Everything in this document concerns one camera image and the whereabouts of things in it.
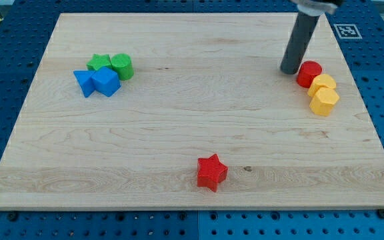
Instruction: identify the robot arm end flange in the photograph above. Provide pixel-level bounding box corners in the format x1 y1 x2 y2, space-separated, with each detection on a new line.
291 0 344 17

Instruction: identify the red star block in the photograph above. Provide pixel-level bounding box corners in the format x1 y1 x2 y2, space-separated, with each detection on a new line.
197 154 229 192

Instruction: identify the green star block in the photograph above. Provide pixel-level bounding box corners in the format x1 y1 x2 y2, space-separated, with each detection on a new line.
86 54 112 71

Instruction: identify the light wooden board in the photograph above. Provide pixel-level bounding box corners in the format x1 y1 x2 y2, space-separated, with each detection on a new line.
0 13 384 211

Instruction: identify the green cylinder block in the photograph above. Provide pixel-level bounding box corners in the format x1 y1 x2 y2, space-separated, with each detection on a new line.
111 53 134 81

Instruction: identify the blue cube block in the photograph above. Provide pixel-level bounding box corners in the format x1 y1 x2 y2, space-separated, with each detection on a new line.
91 67 121 97

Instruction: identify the blue triangle block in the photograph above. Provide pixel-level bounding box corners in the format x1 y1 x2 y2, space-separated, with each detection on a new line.
73 70 95 97

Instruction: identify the red cylinder block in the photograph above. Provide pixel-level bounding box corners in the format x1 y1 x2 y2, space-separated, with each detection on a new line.
296 61 323 88

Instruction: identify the yellow hexagon block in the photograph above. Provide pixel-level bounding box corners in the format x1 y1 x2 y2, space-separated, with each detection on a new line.
309 87 340 117

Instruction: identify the yellow half-round block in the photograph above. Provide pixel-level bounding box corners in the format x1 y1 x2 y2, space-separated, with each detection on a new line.
307 73 337 97

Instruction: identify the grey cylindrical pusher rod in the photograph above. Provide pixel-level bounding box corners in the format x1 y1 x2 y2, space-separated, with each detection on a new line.
280 12 319 75

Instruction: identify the white fiducial marker tag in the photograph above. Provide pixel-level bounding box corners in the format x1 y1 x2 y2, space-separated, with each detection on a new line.
334 23 362 39

